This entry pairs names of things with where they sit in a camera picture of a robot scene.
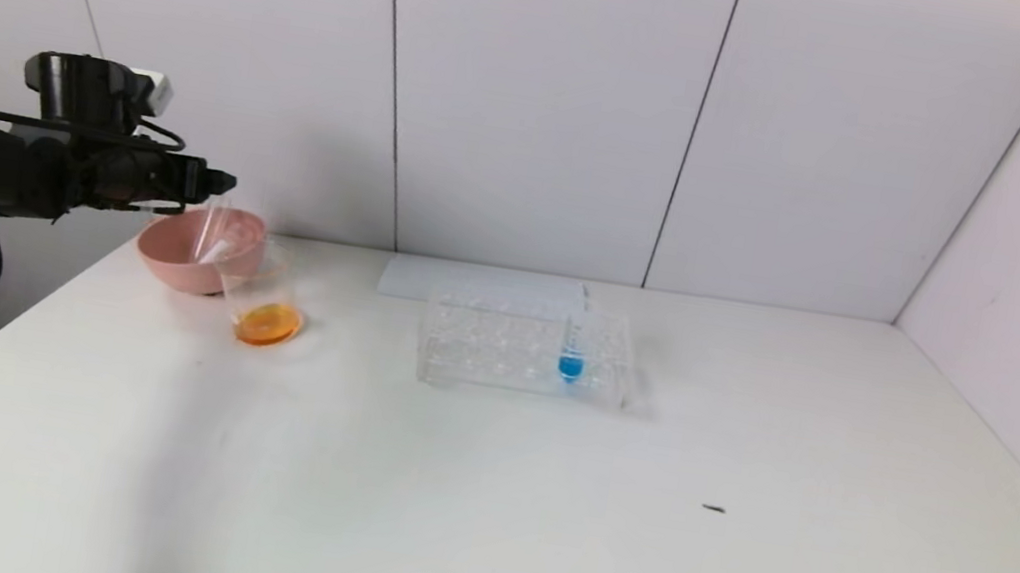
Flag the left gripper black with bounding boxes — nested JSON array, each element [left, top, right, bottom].
[[117, 145, 240, 214]]

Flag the test tube with yellow pigment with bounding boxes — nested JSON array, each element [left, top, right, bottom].
[[195, 193, 237, 267]]

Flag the test tube with red pigment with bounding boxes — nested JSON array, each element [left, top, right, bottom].
[[198, 226, 255, 275]]

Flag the clear glass beaker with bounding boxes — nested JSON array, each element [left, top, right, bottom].
[[203, 230, 315, 355]]

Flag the clear plastic test tube rack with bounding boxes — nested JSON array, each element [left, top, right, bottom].
[[413, 284, 645, 415]]

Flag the test tube with blue pigment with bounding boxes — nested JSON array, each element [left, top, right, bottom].
[[555, 293, 597, 386]]

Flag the pink bowl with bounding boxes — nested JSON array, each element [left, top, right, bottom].
[[131, 196, 271, 305]]

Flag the white paper sheet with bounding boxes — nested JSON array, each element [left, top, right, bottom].
[[376, 254, 590, 327]]

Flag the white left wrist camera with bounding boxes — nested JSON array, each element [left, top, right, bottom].
[[120, 67, 177, 120]]

